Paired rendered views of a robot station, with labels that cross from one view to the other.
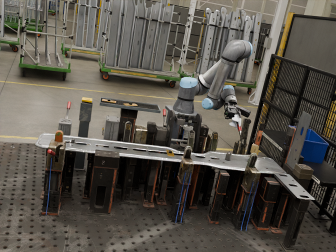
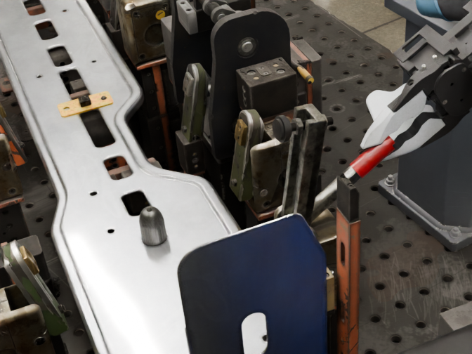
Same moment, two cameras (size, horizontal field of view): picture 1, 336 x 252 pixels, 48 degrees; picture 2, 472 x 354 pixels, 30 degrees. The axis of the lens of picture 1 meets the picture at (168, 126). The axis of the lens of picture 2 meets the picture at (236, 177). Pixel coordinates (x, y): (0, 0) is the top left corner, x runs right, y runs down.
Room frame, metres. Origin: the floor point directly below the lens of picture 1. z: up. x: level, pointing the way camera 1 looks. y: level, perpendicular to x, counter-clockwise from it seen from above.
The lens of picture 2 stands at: (2.04, -1.20, 1.75)
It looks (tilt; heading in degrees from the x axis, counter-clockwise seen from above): 39 degrees down; 82
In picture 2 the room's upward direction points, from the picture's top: 6 degrees counter-clockwise
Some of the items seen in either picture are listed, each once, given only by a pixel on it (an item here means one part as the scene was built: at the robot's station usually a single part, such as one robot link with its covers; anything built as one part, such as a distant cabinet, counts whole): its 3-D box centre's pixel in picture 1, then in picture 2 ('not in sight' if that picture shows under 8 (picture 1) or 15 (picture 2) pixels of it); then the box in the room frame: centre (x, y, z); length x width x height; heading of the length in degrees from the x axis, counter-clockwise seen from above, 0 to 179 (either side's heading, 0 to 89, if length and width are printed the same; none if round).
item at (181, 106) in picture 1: (184, 103); not in sight; (2.59, -0.09, 1.15); 0.15 x 0.15 x 0.10
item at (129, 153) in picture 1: (166, 154); (78, 102); (1.96, -0.02, 1.00); 1.38 x 0.22 x 0.02; 102
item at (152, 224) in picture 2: (228, 156); (152, 227); (2.04, -0.37, 1.02); 0.03 x 0.03 x 0.07
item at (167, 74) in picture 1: (143, 44); not in sight; (9.14, 0.94, 0.88); 1.91 x 1.00 x 1.76; 107
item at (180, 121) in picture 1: (179, 150); (233, 129); (2.19, -0.10, 0.94); 0.18 x 0.13 x 0.49; 102
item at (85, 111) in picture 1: (82, 136); not in sight; (2.20, 0.51, 0.92); 0.08 x 0.08 x 0.44; 12
